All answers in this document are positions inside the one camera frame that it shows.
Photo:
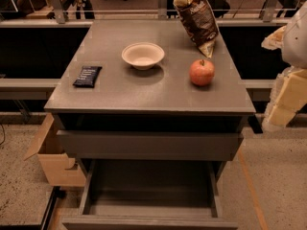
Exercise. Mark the brown chip bag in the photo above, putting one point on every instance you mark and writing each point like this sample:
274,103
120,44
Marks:
199,22

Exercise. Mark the cardboard box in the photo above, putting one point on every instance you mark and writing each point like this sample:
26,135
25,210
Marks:
59,169

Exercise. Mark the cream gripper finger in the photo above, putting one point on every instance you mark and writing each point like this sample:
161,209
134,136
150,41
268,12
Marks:
274,40
288,96

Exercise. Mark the grey drawer cabinet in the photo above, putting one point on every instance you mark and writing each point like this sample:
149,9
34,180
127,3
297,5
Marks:
160,99

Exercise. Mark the red apple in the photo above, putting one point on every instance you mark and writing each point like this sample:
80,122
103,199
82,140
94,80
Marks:
201,72

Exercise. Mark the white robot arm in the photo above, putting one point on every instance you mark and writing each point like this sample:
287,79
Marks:
294,45

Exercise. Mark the white paper bowl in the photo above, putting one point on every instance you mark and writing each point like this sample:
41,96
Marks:
143,55

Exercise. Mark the open grey middle drawer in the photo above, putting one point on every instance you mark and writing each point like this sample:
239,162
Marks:
150,195

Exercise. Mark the metal railing frame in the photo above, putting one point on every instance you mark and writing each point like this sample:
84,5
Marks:
86,11

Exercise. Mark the dark blue snack packet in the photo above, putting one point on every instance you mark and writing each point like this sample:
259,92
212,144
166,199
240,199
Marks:
87,77

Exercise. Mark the closed grey top drawer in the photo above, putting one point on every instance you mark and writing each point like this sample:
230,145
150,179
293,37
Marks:
150,145

